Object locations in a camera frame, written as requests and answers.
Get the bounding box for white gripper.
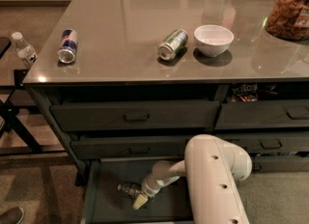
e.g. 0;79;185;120
132;171;180;210

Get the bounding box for clear plastic water bottle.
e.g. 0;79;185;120
117;182;141;199

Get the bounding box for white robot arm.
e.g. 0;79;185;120
133;134;252;224

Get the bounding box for open bottom left drawer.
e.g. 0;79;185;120
81;160;193;224

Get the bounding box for middle left drawer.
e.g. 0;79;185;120
70;135;190;159

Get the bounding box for top left drawer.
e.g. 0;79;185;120
50;99;220;131

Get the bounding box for bottom right drawer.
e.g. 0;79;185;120
253;156;309;173

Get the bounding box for dark grey cabinet counter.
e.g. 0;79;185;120
25;0;308;182

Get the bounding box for snack bag in drawer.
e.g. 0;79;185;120
229;83;278;103

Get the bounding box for middle right drawer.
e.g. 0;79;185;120
222;132;309;155

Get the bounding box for water bottle on side table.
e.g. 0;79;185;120
12;32;38;69

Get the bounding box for dark shoe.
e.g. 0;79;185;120
0;207;24;224

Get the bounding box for black side table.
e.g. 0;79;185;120
0;37;66;156

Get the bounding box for green silver soda can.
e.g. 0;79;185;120
158;29;188;61

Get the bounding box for blue silver energy drink can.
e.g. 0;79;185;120
57;29;78;64

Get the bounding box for white ceramic bowl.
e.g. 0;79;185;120
194;25;234;57

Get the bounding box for clear snack jar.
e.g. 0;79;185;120
266;0;309;41

